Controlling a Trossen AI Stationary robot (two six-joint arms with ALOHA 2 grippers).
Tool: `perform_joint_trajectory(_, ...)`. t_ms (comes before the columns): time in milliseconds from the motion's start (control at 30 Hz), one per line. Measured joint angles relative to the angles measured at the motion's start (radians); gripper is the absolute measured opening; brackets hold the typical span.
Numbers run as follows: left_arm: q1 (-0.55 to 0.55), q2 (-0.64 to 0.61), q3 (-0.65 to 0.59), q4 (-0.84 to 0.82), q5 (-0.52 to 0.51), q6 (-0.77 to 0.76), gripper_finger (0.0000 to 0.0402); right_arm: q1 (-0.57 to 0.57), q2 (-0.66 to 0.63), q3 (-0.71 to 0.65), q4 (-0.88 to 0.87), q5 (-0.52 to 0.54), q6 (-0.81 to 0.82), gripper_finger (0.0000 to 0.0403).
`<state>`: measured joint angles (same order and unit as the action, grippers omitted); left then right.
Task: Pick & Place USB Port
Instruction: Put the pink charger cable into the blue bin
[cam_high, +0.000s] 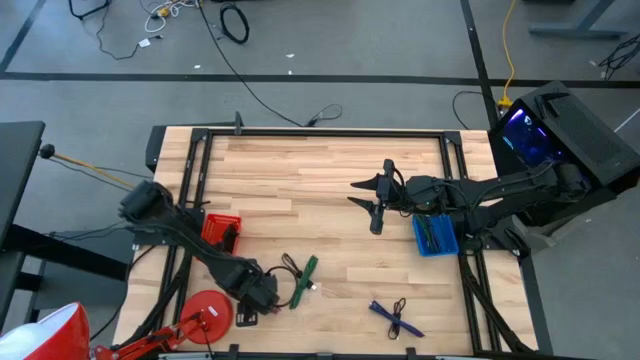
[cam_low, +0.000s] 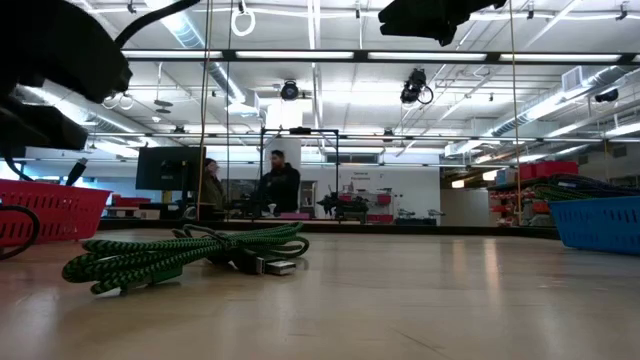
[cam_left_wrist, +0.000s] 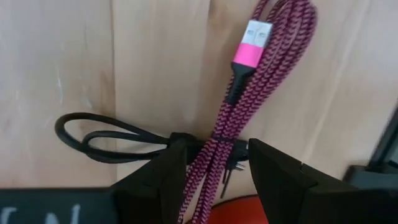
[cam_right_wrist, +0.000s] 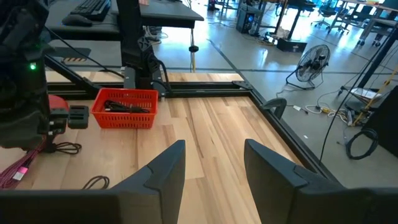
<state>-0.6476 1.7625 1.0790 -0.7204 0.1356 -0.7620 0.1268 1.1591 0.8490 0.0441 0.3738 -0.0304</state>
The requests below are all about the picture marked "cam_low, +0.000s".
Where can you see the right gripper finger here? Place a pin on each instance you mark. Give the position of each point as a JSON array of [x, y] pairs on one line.
[[405, 15]]

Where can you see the black beam with light strips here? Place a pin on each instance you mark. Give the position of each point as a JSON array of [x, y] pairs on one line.
[[295, 55]]

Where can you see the black monitor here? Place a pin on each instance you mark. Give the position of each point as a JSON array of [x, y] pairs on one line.
[[165, 167]]

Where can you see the red plastic basket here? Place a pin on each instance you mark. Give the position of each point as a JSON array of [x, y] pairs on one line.
[[60, 215]]

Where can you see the shelf with red bins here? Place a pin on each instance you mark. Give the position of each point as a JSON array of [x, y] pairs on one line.
[[550, 170]]

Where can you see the cluttered robot workstation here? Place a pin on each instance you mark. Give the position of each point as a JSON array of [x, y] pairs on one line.
[[350, 205]]

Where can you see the person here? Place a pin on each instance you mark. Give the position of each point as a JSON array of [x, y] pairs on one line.
[[214, 192], [280, 187]]

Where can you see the blue plastic basket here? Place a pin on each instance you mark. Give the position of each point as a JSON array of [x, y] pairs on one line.
[[605, 225]]

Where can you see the black hanging camera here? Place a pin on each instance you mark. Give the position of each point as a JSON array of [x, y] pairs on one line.
[[606, 95], [412, 87], [289, 91]]

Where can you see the silver ventilation duct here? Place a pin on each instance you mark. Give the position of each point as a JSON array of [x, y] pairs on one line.
[[600, 77], [185, 30]]

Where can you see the thin black metal frame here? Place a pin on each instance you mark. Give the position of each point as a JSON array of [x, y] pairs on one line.
[[320, 130]]

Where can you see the black aluminium table frame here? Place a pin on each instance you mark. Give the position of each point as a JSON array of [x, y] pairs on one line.
[[325, 226]]

